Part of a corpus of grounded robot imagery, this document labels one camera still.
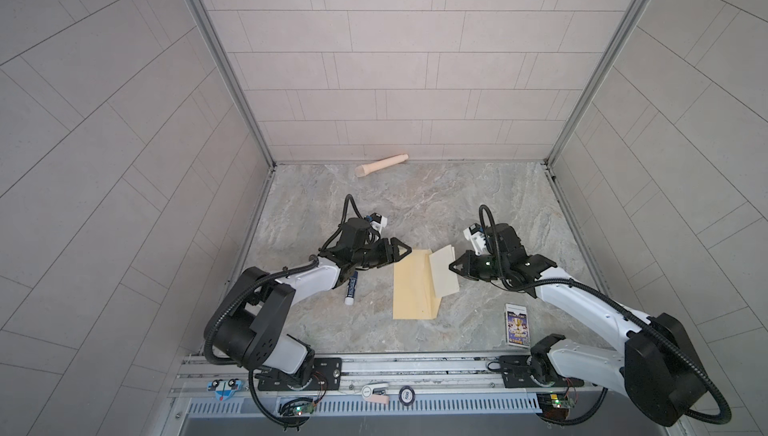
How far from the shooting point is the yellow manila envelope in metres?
0.82

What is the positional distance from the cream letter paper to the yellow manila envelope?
0.01 m

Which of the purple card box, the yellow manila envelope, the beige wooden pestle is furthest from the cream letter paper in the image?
the beige wooden pestle

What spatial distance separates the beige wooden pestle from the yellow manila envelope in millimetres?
385

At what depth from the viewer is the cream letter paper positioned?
30.9 inches

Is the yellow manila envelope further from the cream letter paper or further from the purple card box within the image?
the purple card box

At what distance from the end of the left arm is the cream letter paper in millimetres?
117
